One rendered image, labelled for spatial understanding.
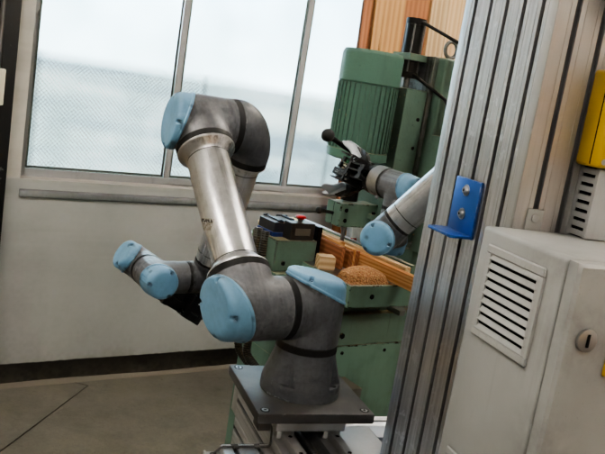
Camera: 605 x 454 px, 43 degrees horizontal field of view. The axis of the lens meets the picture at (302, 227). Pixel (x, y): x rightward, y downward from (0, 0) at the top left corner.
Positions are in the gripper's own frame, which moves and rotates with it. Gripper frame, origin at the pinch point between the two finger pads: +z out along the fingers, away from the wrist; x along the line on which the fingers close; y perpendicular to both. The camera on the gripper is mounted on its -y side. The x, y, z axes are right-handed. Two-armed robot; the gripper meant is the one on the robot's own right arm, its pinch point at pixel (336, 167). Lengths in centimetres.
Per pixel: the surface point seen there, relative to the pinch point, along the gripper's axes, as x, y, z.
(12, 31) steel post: 0, 61, 130
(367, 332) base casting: 36.8, -26.4, -10.4
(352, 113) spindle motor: -16.2, -3.2, 8.4
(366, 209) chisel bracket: 5.4, -23.0, 8.8
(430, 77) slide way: -36.7, -21.1, 6.0
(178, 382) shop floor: 105, -64, 125
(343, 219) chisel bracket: 11.1, -16.6, 8.7
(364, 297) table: 27.9, -14.1, -16.4
